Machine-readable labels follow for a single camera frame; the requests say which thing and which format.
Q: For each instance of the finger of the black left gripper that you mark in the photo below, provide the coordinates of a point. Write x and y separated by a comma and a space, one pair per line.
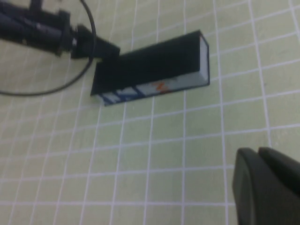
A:
105, 50
80, 51

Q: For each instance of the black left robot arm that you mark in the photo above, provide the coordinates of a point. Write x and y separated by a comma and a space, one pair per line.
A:
14, 25

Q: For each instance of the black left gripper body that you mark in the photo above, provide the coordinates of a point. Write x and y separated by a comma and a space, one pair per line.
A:
49, 35

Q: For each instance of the black glasses case box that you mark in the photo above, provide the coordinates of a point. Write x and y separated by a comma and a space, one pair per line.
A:
152, 65

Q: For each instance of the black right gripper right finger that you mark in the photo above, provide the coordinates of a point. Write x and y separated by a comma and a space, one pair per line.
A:
281, 166

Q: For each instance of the green white-grid tablecloth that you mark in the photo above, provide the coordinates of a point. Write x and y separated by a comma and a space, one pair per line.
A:
140, 164

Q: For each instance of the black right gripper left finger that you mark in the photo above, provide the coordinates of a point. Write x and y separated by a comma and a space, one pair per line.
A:
257, 194

